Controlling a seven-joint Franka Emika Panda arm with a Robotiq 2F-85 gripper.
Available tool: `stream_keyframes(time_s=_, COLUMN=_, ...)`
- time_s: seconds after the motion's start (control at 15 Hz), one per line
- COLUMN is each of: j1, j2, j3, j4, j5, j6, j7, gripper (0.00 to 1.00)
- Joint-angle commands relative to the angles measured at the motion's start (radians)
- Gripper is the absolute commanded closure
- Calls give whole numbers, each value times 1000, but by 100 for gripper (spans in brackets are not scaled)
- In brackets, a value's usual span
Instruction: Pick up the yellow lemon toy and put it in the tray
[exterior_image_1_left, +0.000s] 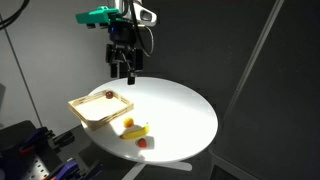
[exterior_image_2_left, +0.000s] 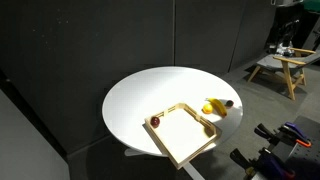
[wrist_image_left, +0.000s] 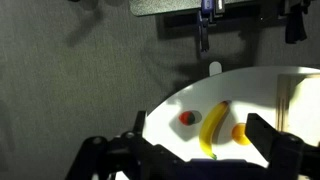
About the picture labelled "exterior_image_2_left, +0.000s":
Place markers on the small orange fruit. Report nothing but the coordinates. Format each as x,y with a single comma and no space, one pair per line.
207,108

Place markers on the dark red apple toy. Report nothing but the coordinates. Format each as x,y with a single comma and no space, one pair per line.
155,121

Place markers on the light wooden tray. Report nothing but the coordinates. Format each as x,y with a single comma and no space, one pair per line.
180,133

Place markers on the yellow banana toy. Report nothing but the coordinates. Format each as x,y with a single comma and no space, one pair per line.
220,106

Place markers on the red strawberry toy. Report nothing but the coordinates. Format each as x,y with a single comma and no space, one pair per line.
229,103

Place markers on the black purple spring clamp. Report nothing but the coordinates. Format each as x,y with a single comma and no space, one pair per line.
266,163

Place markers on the wooden armchair grey cushion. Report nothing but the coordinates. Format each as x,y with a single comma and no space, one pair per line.
288,71

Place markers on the clear plastic bag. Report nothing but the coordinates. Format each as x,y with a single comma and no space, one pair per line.
284,49

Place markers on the purple orange spring clamp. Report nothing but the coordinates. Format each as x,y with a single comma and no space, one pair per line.
295,133

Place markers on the black perforated board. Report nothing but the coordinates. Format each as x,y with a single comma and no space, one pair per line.
308,161

